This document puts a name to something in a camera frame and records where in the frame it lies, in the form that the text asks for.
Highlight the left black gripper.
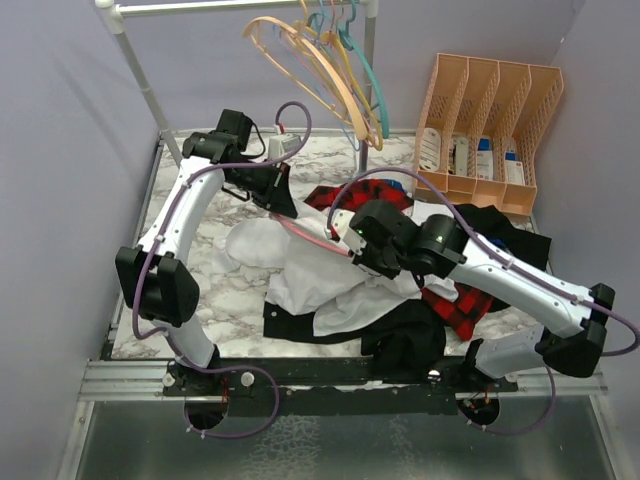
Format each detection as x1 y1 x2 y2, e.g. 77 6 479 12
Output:
228 158 299 219

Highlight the white shirt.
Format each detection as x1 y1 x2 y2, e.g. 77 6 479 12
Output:
212 200 455 336

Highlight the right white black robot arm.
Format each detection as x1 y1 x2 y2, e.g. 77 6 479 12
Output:
334 200 615 391

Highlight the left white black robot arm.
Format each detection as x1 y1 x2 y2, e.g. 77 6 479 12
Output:
115 109 308 395

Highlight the red black plaid shirt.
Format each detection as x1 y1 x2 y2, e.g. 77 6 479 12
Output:
304 179 497 340

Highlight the yellow hanger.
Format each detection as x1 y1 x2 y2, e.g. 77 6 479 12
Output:
294 0 385 152

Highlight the cream orange hanger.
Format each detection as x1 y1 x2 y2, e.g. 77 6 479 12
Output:
242 16 381 145

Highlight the teal hanger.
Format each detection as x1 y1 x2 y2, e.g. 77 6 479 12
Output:
317 1 390 151

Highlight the black garment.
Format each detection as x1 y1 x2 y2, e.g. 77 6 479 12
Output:
263 300 446 373
455 204 552 270

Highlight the white remote in organizer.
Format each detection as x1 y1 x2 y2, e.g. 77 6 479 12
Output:
419 127 442 172

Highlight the white blue red box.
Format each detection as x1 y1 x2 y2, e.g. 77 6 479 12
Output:
505 138 526 185

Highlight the peach plastic file organizer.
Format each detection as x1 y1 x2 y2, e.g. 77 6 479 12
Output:
414 53 564 217

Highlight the white metal clothes rack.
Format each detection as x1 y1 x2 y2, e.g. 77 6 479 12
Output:
90 1 347 141

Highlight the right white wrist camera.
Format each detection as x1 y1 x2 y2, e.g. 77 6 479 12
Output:
325 209 367 257

